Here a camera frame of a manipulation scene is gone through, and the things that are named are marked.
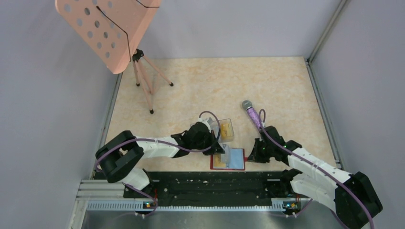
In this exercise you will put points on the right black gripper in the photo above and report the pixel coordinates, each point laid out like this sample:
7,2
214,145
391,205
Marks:
255,156

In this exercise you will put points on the aluminium frame rail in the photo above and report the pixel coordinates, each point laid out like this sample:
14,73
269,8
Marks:
103,195

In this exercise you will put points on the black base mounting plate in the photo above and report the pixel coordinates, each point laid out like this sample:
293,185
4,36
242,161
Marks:
219,189

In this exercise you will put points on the red leather card holder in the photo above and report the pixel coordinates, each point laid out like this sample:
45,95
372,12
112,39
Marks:
236,163

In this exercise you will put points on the white credit card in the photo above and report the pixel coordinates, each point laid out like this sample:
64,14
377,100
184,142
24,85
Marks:
225,156

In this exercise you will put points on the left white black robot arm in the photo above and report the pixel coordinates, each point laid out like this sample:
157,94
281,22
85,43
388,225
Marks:
118,158

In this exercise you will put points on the clear plastic card tray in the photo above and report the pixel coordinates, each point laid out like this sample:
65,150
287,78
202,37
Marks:
213,134

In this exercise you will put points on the pink perforated music stand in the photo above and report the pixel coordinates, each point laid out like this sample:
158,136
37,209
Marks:
113,29

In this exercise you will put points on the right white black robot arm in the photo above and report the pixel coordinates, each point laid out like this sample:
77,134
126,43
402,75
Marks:
326,177

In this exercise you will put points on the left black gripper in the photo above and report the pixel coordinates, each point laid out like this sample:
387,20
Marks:
210,135

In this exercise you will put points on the purple glitter microphone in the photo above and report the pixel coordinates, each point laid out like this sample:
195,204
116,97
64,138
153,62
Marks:
252,113

